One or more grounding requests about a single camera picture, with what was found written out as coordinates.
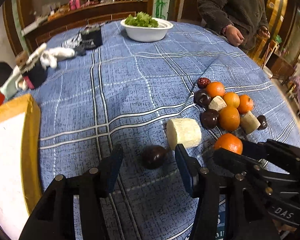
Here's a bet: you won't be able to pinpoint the right white yam piece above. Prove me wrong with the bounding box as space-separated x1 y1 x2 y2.
240 111 261 134

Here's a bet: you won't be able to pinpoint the small dark plum right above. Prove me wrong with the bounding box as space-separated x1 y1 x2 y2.
257 115 268 130

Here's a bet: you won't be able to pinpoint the large white yam piece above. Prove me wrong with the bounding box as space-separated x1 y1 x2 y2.
166 118 202 151

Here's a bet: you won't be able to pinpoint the large lower orange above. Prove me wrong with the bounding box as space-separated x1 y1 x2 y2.
219 106 240 132

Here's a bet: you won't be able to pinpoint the small white yam piece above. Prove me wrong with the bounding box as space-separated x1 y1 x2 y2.
208 96 227 111

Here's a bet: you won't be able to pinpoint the blue plaid tablecloth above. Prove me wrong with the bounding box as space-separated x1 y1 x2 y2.
31 21 300 239

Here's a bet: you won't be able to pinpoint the red jujube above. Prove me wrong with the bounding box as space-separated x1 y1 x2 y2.
197 77 211 89

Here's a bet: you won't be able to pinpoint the yellow foam-lined box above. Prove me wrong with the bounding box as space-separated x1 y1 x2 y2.
0 94 42 239

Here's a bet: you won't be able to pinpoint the white gloves pile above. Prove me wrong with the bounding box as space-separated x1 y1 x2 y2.
0 43 76 100

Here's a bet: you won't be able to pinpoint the black box on table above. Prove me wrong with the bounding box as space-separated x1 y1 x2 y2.
79 25 103 50

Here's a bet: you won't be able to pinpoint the white bowl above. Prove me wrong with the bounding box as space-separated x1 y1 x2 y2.
120 18 173 42

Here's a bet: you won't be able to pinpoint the person in dark coat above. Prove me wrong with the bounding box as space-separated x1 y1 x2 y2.
197 0 270 53

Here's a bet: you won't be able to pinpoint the green leafy vegetables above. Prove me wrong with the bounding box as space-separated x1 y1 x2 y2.
125 12 159 28

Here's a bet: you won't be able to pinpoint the wooden cabinet counter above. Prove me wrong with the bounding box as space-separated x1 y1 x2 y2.
25 0 148 52

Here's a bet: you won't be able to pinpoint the pink bottle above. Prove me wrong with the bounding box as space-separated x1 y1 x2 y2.
69 0 81 10

